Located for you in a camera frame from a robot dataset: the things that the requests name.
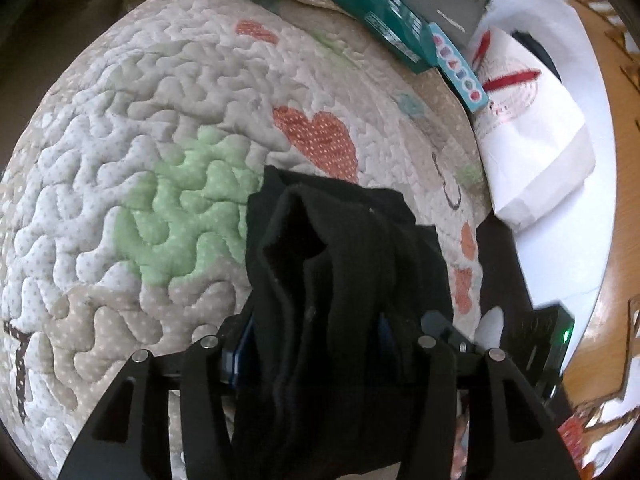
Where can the quilted patchwork blanket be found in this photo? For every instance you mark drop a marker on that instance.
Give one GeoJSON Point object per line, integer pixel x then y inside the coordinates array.
{"type": "Point", "coordinates": [150, 160]}

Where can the light blue flat box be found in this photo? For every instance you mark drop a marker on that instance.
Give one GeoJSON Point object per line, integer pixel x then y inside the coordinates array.
{"type": "Point", "coordinates": [460, 70]}

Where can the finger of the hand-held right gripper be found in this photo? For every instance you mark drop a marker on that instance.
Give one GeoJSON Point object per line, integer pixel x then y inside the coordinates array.
{"type": "Point", "coordinates": [445, 329]}

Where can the white pillow with red print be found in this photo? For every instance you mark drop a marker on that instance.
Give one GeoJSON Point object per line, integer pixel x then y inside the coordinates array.
{"type": "Point", "coordinates": [535, 135]}

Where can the black pants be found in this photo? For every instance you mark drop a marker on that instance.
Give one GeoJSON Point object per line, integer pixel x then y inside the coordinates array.
{"type": "Point", "coordinates": [340, 285]}

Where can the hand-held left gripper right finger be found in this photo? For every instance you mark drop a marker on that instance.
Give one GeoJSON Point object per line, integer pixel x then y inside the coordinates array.
{"type": "Point", "coordinates": [435, 390]}

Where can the green cardboard box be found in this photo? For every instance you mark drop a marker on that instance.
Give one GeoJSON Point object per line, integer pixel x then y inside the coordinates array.
{"type": "Point", "coordinates": [380, 7]}

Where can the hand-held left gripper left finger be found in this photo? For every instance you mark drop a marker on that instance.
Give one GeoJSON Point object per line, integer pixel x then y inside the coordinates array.
{"type": "Point", "coordinates": [235, 360]}

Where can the dark brown cloth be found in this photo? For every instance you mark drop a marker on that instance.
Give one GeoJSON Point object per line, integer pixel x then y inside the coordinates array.
{"type": "Point", "coordinates": [505, 270]}

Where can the person's white sock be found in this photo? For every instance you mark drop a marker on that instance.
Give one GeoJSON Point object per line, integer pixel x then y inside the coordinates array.
{"type": "Point", "coordinates": [492, 327]}

